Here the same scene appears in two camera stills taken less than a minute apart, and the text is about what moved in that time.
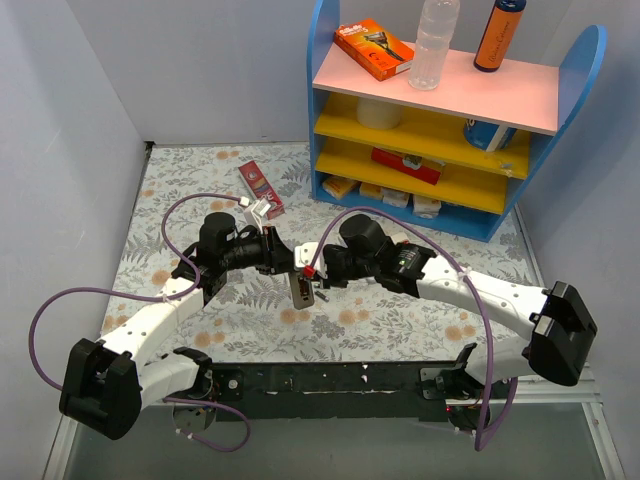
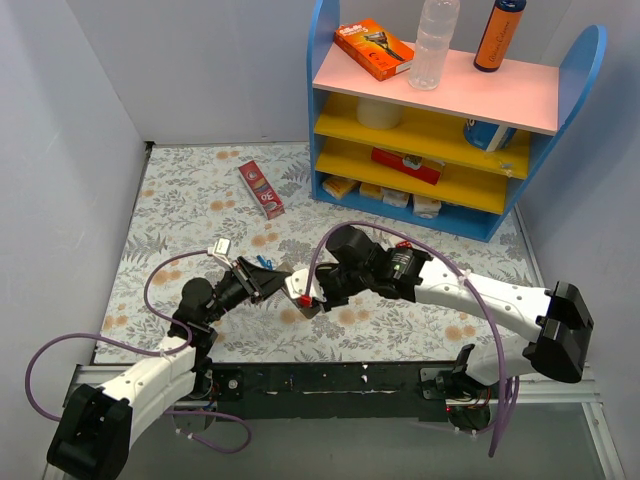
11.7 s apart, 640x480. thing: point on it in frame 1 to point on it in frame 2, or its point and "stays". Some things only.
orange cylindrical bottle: (499, 34) stays
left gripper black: (272, 250) to (248, 280)
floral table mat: (252, 317) stays
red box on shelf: (422, 168) stays
